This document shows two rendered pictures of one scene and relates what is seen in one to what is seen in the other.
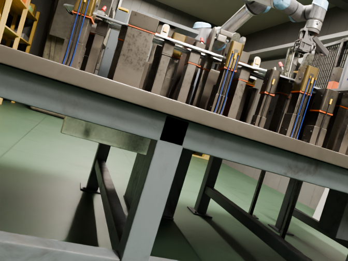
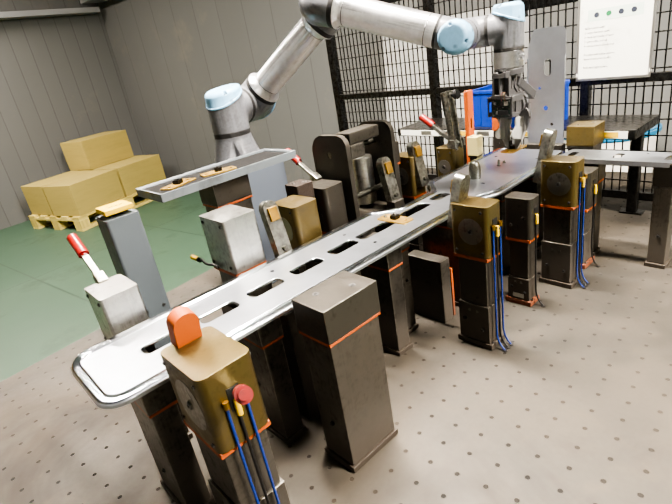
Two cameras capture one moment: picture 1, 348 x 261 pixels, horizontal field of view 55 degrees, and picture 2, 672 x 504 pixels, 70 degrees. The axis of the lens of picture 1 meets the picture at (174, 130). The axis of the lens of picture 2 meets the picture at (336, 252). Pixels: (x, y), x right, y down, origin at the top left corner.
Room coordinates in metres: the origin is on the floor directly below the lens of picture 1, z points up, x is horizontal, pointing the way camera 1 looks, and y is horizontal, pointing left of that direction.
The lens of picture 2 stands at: (0.84, 0.60, 1.39)
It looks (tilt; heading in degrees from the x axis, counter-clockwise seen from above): 23 degrees down; 329
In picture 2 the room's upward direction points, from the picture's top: 10 degrees counter-clockwise
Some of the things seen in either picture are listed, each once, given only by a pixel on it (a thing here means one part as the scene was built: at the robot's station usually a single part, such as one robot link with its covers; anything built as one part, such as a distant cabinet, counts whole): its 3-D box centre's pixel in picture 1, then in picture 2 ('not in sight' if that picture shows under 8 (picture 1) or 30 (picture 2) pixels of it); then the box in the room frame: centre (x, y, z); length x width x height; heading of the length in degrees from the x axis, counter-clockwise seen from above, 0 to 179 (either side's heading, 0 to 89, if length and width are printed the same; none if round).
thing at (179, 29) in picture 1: (167, 25); (220, 172); (1.96, 0.22, 1.16); 0.37 x 0.14 x 0.02; 99
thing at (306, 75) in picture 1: (298, 105); (566, 224); (1.51, -0.50, 0.87); 0.12 x 0.07 x 0.35; 9
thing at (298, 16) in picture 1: (299, 12); (466, 34); (1.76, -0.44, 1.36); 0.11 x 0.11 x 0.08; 31
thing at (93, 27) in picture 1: (89, 47); (139, 365); (1.75, 0.55, 0.88); 0.12 x 0.07 x 0.36; 9
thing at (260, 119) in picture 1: (265, 102); (527, 251); (1.52, -0.36, 0.84); 0.10 x 0.05 x 0.29; 9
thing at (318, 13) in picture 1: (317, 11); (507, 27); (1.69, -0.51, 1.36); 0.09 x 0.08 x 0.11; 31
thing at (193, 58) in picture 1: (185, 81); (380, 292); (1.65, 0.02, 0.84); 0.12 x 0.05 x 0.29; 9
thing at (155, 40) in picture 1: (206, 54); (392, 224); (1.65, -0.04, 1.00); 1.38 x 0.22 x 0.02; 99
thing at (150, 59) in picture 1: (155, 63); (242, 258); (1.96, 0.22, 0.92); 0.10 x 0.08 x 0.45; 99
